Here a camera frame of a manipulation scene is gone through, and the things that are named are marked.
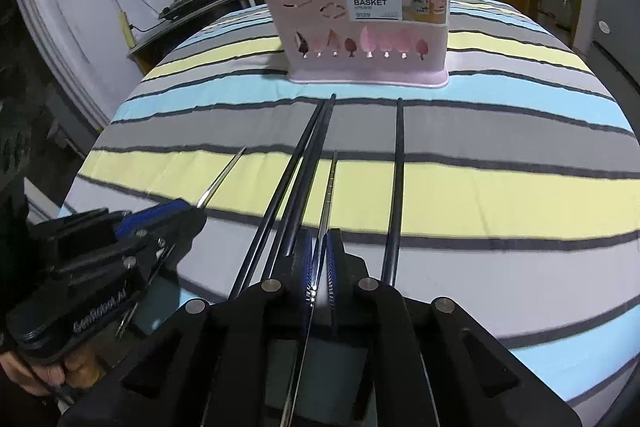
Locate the black chopstick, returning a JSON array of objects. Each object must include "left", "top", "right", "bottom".
[
  {"left": 227, "top": 97, "right": 332, "bottom": 300},
  {"left": 380, "top": 98, "right": 405, "bottom": 290},
  {"left": 260, "top": 94, "right": 337, "bottom": 283}
]

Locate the cream power strip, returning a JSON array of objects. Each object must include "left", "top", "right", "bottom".
[{"left": 119, "top": 11, "right": 137, "bottom": 50}]

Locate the steel stove table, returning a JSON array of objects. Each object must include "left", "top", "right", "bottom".
[{"left": 127, "top": 0, "right": 266, "bottom": 75}]

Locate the gas stove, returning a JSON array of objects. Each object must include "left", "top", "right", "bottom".
[{"left": 159, "top": 0, "right": 226, "bottom": 20}]

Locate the grey refrigerator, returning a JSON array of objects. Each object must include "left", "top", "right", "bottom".
[{"left": 535, "top": 0, "right": 640, "bottom": 92}]

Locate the pink utensil basket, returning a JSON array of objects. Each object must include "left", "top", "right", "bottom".
[{"left": 251, "top": 0, "right": 455, "bottom": 88}]

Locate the metal chopstick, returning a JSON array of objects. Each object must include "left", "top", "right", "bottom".
[
  {"left": 115, "top": 147, "right": 247, "bottom": 340},
  {"left": 280, "top": 150, "right": 339, "bottom": 427}
]

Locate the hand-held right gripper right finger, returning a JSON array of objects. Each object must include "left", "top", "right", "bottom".
[{"left": 324, "top": 228, "right": 583, "bottom": 427}]

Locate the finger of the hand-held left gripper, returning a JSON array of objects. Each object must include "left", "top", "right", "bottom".
[
  {"left": 29, "top": 200, "right": 194, "bottom": 269},
  {"left": 121, "top": 208, "right": 208, "bottom": 284}
]

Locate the person's left hand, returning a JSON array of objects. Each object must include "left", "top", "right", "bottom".
[{"left": 0, "top": 347, "right": 103, "bottom": 408}]

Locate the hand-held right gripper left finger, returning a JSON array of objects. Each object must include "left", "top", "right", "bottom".
[{"left": 57, "top": 231, "right": 317, "bottom": 427}]

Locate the striped tablecloth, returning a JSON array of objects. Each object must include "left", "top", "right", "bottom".
[{"left": 60, "top": 0, "right": 640, "bottom": 418}]

